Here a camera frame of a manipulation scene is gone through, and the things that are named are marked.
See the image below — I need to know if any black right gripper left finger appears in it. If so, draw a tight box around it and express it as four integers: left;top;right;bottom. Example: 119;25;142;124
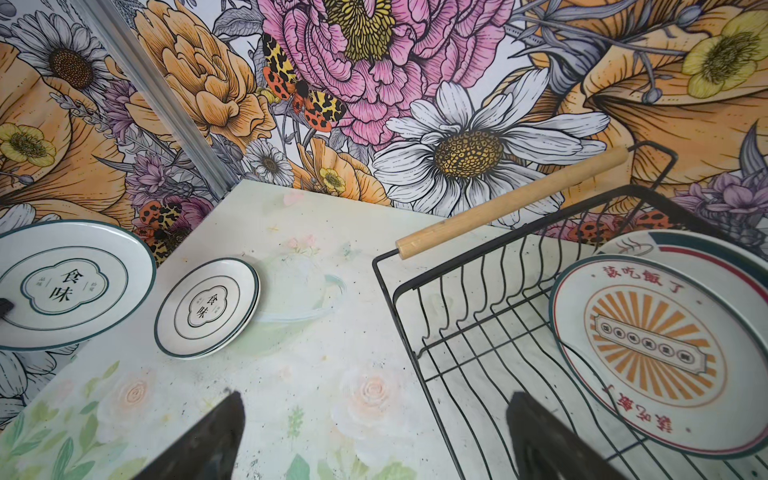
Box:
134;391;246;479

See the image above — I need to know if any rearmost green red rimmed plate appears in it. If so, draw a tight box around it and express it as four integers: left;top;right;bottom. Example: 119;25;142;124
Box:
598;230;767;321

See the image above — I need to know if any small white green-lined plate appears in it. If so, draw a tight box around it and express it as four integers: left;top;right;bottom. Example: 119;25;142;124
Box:
154;257;262;360

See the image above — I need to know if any green red rimmed white plate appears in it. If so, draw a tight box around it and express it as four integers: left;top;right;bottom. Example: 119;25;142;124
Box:
206;262;264;356

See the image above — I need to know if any black wire dish rack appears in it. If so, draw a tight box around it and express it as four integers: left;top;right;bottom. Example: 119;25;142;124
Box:
372;181;767;479

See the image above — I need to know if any sunburst pattern white plate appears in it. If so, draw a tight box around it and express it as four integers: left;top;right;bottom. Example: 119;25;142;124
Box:
548;254;767;458

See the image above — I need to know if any large white green-lined plate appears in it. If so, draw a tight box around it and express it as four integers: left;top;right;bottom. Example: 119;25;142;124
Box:
1;220;156;351

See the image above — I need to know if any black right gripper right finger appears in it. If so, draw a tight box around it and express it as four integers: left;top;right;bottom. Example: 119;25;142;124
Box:
506;391;623;480

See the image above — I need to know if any far wooden rack handle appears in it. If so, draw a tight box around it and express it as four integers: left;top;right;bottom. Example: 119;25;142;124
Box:
396;147;629;259

